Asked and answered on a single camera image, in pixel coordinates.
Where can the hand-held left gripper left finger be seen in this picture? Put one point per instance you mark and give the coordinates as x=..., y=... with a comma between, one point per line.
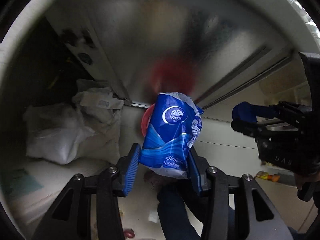
x=131, y=170

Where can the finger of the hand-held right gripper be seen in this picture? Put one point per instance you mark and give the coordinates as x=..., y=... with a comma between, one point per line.
x=246, y=111
x=245, y=127

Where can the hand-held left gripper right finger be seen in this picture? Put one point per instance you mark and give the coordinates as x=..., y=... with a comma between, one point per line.
x=197, y=175

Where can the blue tissue packet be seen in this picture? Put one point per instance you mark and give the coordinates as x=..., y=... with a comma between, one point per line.
x=170, y=135

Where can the red plastic bin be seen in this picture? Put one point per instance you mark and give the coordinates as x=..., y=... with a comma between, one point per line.
x=146, y=122

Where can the person's right hand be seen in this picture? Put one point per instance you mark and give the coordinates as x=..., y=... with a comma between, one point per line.
x=301, y=181

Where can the orange snack packet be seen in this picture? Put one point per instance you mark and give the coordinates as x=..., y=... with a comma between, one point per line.
x=267, y=176

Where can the small red object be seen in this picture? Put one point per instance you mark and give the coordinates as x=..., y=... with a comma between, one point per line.
x=129, y=233

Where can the large white sack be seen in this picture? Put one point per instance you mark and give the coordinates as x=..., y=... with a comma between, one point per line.
x=65, y=137

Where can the crumpled white bag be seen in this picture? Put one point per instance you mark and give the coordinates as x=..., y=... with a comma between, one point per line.
x=97, y=100

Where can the frosted metal cabinet door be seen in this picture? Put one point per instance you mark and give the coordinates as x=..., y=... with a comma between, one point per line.
x=175, y=30

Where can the teal paper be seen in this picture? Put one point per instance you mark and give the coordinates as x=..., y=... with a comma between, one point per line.
x=22, y=182

